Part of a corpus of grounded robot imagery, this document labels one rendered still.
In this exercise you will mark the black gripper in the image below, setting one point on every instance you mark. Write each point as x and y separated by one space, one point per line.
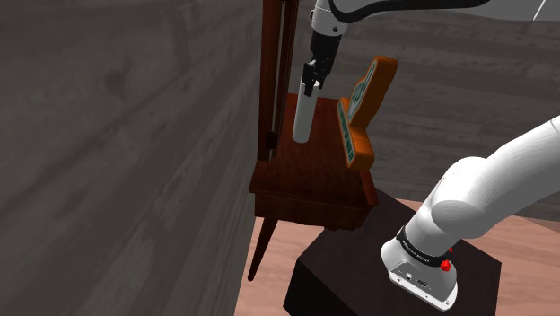
324 48

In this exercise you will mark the white cylinder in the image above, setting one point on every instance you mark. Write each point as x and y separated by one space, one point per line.
302 118

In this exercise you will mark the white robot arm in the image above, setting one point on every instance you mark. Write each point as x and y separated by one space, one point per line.
477 192

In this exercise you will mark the orange block with green print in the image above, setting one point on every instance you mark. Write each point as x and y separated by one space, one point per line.
367 100

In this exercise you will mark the dark red wooden table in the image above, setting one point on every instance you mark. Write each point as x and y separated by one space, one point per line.
310 175

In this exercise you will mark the dark robot stand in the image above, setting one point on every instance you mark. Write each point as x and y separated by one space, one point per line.
350 271

